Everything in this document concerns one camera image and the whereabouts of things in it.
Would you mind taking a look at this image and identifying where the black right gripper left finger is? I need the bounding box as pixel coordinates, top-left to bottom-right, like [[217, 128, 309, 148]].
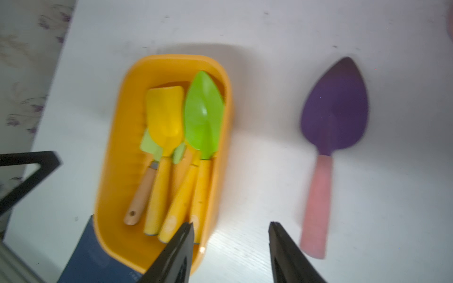
[[138, 222, 194, 283]]

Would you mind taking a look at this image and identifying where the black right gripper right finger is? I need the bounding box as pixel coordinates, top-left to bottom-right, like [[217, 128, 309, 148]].
[[268, 222, 326, 283]]

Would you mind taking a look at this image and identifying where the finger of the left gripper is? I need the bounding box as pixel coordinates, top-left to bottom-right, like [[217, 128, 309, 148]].
[[0, 150, 63, 217]]

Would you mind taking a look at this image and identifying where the yellow plastic storage box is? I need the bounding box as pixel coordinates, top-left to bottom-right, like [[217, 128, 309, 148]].
[[94, 54, 234, 274]]

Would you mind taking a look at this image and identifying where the light green wooden-handled trowel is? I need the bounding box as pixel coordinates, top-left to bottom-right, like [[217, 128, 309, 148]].
[[123, 130, 186, 226]]

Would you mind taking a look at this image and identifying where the purple shovel pink handle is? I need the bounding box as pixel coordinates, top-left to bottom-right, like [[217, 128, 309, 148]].
[[300, 57, 369, 259]]

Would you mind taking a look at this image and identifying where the green shovel yellow handle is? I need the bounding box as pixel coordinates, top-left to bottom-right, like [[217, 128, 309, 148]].
[[184, 71, 224, 244]]

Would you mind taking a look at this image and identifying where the blue notebook yellow label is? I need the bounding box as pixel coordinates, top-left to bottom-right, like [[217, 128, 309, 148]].
[[58, 217, 142, 283]]

